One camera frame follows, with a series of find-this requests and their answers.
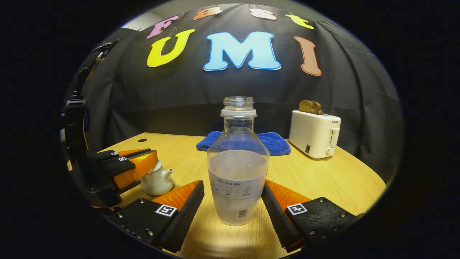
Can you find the brown toast slice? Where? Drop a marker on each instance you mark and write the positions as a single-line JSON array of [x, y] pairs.
[[318, 108], [305, 107]]

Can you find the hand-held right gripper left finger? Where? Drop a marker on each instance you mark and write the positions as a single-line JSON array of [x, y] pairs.
[[187, 216]]

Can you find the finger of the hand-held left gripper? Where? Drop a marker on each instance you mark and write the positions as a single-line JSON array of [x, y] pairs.
[[118, 165], [107, 155]]

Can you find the white ceramic teacup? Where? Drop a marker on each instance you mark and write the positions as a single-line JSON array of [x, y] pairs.
[[156, 183]]

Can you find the white teacup lid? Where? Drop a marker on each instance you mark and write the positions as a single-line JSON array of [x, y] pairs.
[[158, 166]]

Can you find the black backdrop cloth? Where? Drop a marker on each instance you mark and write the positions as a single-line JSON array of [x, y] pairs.
[[341, 93]]

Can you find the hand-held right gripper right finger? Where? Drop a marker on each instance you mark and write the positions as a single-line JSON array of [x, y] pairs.
[[278, 219]]

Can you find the clear plastic water bottle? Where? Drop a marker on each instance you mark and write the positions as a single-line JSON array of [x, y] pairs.
[[237, 180]]

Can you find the blue towel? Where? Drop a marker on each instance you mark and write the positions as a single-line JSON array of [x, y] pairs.
[[276, 144]]

